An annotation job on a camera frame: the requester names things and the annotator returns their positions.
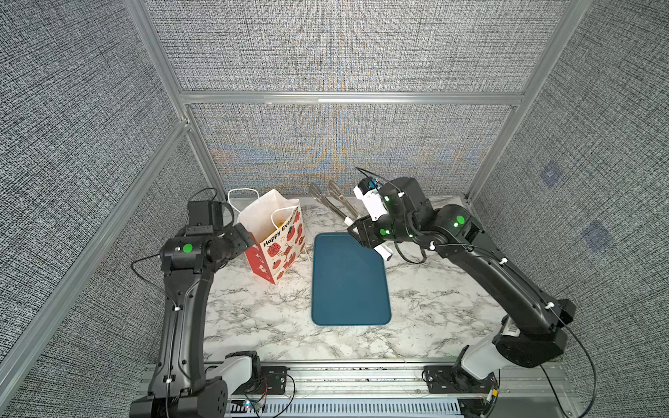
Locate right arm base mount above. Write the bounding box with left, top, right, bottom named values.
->
left=421, top=345, right=499, bottom=395

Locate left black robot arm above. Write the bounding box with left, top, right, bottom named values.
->
left=129, top=197, right=254, bottom=417

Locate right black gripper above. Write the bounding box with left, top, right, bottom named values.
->
left=348, top=212, right=427, bottom=251

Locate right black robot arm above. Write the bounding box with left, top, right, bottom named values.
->
left=348, top=176, right=576, bottom=391

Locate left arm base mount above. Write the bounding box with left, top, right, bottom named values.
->
left=225, top=350, right=289, bottom=395

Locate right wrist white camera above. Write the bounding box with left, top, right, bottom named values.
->
left=353, top=177, right=389, bottom=221

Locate teal rectangular tray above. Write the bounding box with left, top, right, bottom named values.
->
left=311, top=233, right=392, bottom=327

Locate red white paper gift bag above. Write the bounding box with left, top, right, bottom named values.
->
left=226, top=187, right=306, bottom=284

